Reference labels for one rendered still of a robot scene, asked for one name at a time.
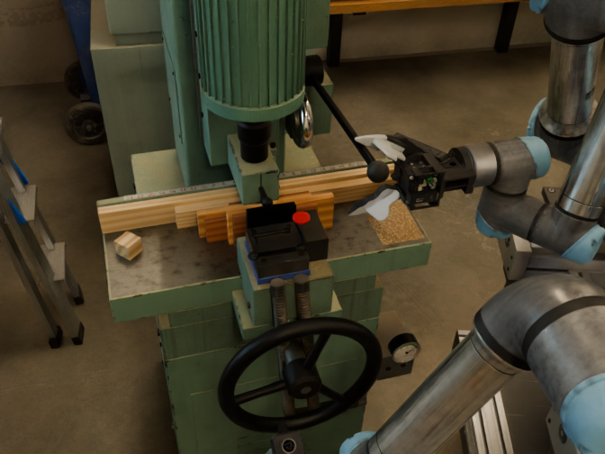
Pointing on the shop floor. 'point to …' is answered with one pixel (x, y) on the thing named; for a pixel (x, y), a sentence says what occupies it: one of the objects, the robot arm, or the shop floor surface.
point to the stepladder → (13, 199)
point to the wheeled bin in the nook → (83, 78)
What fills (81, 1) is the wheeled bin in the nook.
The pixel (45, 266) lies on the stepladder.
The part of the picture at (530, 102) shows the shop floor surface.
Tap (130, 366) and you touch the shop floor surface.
